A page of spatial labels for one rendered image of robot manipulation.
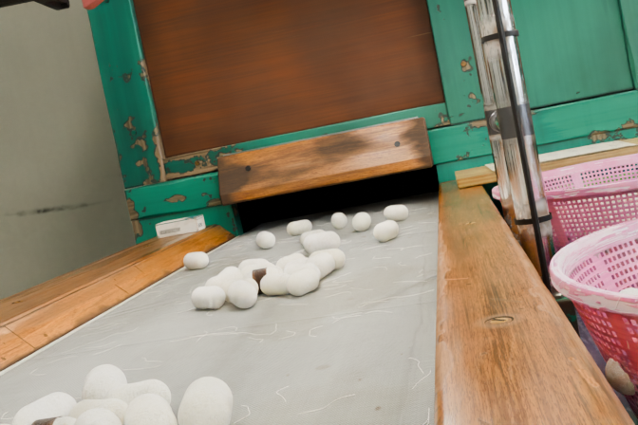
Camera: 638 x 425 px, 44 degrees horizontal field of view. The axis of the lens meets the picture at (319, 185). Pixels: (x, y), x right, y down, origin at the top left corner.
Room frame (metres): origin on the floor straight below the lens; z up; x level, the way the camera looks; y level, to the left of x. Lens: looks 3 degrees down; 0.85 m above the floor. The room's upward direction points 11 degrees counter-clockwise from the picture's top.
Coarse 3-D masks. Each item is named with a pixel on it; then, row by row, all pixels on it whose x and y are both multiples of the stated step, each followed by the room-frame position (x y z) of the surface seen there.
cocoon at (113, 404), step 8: (88, 400) 0.35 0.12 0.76; (96, 400) 0.35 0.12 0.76; (104, 400) 0.34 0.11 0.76; (112, 400) 0.34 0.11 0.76; (120, 400) 0.35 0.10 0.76; (72, 408) 0.35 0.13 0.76; (80, 408) 0.35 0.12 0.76; (88, 408) 0.34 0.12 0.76; (104, 408) 0.34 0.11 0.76; (112, 408) 0.34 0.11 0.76; (120, 408) 0.34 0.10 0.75; (72, 416) 0.34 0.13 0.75; (120, 416) 0.34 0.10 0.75
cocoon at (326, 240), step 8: (320, 232) 0.81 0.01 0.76; (328, 232) 0.80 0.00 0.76; (304, 240) 0.81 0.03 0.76; (312, 240) 0.80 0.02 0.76; (320, 240) 0.80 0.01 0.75; (328, 240) 0.80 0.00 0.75; (336, 240) 0.80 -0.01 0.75; (304, 248) 0.80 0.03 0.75; (312, 248) 0.80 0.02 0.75; (320, 248) 0.80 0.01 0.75; (328, 248) 0.80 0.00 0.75; (336, 248) 0.80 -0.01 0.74
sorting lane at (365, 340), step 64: (256, 256) 0.89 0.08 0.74; (384, 256) 0.71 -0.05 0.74; (128, 320) 0.64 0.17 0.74; (192, 320) 0.59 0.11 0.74; (256, 320) 0.54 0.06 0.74; (320, 320) 0.50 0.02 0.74; (384, 320) 0.47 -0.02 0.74; (0, 384) 0.50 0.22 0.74; (64, 384) 0.46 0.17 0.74; (256, 384) 0.39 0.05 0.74; (320, 384) 0.37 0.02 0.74; (384, 384) 0.35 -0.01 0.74
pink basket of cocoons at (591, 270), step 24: (576, 240) 0.44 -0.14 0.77; (600, 240) 0.45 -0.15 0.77; (624, 240) 0.46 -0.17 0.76; (552, 264) 0.39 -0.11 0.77; (576, 264) 0.42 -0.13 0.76; (600, 264) 0.44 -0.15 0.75; (624, 264) 0.45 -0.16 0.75; (576, 288) 0.33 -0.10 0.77; (600, 288) 0.43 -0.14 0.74; (624, 288) 0.44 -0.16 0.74; (600, 312) 0.33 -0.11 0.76; (624, 312) 0.30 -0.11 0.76; (600, 336) 0.35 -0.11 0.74; (624, 336) 0.32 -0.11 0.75; (624, 360) 0.33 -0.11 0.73
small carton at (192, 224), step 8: (192, 216) 1.11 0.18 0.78; (200, 216) 1.10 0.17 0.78; (160, 224) 1.09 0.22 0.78; (168, 224) 1.09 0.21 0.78; (176, 224) 1.09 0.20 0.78; (184, 224) 1.09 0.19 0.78; (192, 224) 1.08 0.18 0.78; (200, 224) 1.10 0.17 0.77; (160, 232) 1.09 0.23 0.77; (168, 232) 1.09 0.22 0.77; (176, 232) 1.09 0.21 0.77; (184, 232) 1.09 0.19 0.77
